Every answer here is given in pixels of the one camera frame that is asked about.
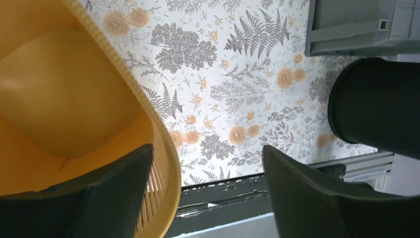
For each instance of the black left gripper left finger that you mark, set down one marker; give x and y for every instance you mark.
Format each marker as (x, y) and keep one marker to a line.
(104, 203)

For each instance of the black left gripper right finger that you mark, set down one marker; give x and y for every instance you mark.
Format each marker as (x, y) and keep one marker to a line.
(310, 204)

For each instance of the yellow bin with black liner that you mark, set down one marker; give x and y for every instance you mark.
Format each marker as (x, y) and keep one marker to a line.
(69, 105)

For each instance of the black round plastic bin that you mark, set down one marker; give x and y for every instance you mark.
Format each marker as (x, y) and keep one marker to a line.
(376, 102)

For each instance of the grey plastic storage bin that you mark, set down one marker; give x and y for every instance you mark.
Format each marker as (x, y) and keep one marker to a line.
(363, 28)

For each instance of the floral patterned table mat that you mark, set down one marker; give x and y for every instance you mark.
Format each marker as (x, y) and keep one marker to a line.
(227, 77)

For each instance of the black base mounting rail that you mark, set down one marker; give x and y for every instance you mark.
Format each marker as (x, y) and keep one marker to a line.
(231, 208)

